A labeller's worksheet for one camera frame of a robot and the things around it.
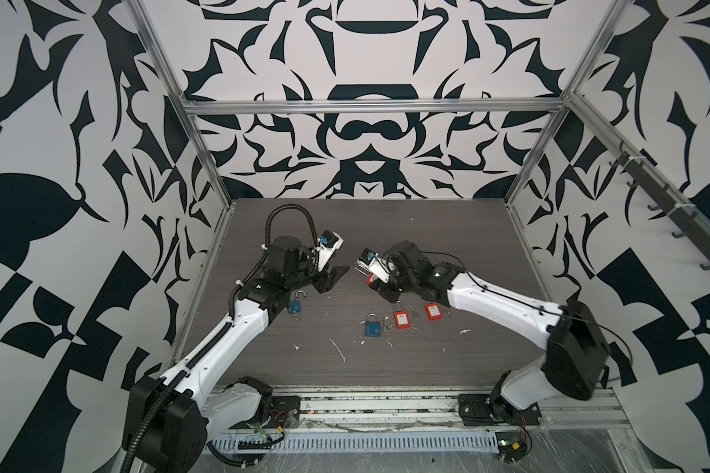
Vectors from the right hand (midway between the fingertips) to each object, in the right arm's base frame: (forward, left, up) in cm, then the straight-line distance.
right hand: (376, 274), depth 83 cm
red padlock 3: (-5, -17, -13) cm, 22 cm away
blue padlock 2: (-2, +25, -14) cm, 29 cm away
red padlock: (-3, +2, +2) cm, 4 cm away
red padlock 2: (-7, -8, -14) cm, 18 cm away
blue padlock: (-9, +1, -15) cm, 17 cm away
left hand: (+1, +9, +8) cm, 13 cm away
